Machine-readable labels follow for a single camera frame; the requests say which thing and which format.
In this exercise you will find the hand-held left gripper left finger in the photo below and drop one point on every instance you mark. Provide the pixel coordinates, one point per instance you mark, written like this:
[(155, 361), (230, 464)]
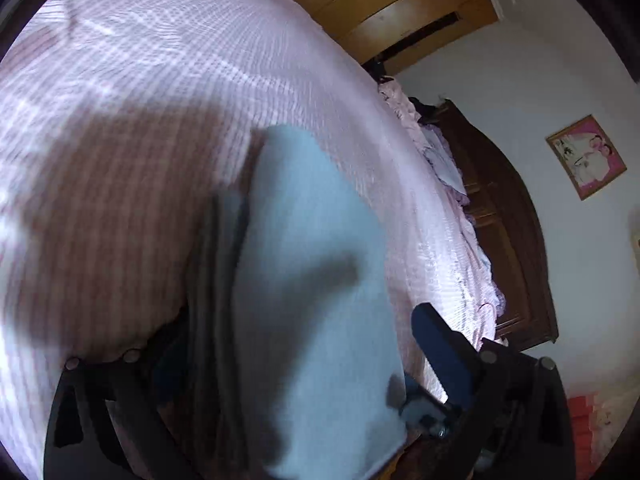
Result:
[(100, 410)]

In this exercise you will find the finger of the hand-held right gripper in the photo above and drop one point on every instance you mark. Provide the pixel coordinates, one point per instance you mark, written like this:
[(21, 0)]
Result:
[(425, 407)]

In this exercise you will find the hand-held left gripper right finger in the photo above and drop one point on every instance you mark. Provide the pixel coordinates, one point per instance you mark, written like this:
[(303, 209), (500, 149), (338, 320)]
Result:
[(442, 347)]

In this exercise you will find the grey pants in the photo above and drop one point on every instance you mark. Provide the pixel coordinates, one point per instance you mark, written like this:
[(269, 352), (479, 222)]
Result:
[(310, 285)]

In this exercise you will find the dark wooden headboard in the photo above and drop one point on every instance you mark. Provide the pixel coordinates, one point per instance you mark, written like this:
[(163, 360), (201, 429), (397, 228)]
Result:
[(505, 230)]

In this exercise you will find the red patterned cloth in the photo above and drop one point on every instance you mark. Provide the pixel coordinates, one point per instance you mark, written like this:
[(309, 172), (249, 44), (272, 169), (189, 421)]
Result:
[(587, 415)]

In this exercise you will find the pink ruffled pillow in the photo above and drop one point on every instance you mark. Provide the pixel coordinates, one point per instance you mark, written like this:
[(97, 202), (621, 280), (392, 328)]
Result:
[(425, 125)]

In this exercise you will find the pink plaid bed sheet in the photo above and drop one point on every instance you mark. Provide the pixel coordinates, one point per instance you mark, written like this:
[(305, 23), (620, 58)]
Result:
[(150, 85)]

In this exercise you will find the wooden wardrobe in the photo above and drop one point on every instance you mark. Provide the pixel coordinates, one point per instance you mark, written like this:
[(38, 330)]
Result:
[(390, 5)]

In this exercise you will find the framed wall picture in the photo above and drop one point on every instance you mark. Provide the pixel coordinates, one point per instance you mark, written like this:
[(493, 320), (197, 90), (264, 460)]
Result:
[(586, 156)]

